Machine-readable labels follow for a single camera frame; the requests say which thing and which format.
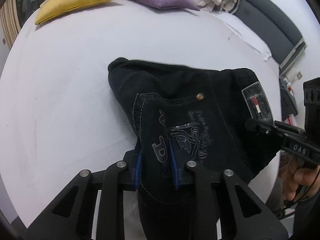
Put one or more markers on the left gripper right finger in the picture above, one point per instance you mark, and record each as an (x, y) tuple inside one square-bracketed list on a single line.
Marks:
[(219, 205)]

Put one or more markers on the dark grey headboard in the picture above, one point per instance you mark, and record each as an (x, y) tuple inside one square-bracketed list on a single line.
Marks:
[(275, 28)]

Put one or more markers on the black jeans pant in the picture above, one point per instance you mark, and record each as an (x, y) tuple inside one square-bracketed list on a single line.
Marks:
[(182, 114)]

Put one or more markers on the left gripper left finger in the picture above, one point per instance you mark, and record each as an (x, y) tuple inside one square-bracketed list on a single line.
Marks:
[(91, 201)]

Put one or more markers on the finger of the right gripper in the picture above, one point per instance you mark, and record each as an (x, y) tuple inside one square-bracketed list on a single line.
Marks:
[(264, 128)]

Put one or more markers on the person right hand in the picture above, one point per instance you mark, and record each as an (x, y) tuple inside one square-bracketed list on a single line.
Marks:
[(293, 176)]

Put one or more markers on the beige curtain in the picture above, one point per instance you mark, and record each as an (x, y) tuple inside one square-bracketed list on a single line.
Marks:
[(10, 22)]

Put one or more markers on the white bed mattress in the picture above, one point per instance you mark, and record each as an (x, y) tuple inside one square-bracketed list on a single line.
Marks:
[(58, 113)]

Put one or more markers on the right forearm dark sleeve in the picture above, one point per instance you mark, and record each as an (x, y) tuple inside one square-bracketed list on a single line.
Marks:
[(306, 221)]

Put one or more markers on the upper wall socket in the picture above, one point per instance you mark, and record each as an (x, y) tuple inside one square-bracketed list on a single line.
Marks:
[(299, 75)]

